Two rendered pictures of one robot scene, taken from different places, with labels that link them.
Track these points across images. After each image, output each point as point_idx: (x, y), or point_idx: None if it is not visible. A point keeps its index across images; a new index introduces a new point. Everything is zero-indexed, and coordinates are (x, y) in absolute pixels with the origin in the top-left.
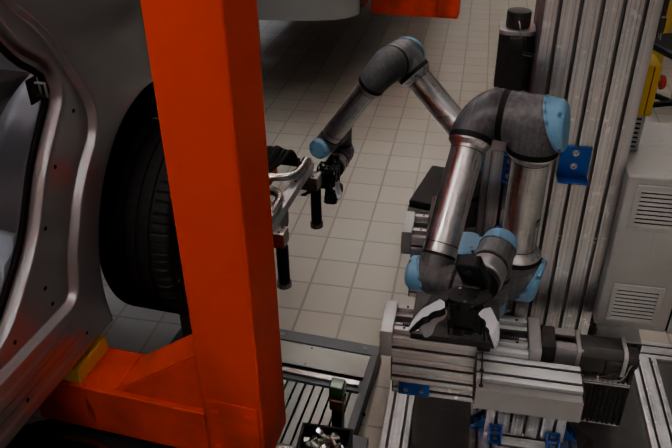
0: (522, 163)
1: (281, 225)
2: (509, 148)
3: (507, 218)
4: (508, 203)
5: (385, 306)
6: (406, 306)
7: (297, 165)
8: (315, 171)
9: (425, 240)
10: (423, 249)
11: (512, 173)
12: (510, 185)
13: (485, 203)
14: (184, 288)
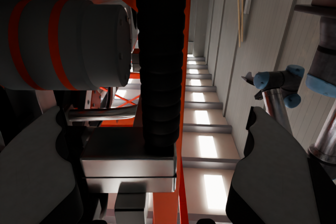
0: (314, 143)
1: (126, 48)
2: (307, 150)
3: (329, 113)
4: (325, 122)
5: None
6: None
7: (98, 200)
8: (155, 192)
9: (263, 97)
10: (262, 92)
11: (317, 139)
12: (320, 133)
13: None
14: None
